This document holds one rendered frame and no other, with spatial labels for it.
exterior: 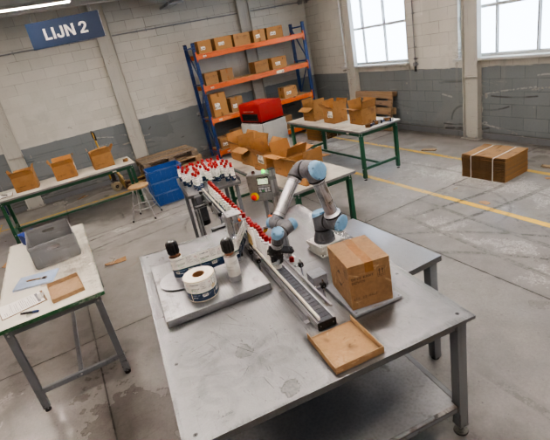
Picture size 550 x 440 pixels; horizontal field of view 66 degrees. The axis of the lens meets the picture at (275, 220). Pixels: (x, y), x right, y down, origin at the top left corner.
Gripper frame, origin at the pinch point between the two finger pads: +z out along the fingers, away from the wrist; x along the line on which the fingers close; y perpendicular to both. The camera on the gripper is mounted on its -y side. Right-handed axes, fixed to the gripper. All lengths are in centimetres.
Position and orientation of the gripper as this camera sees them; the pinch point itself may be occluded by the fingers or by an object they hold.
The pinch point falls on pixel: (278, 263)
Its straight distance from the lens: 280.7
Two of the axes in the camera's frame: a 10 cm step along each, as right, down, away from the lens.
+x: 4.1, 7.1, -5.7
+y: -9.1, 3.1, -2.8
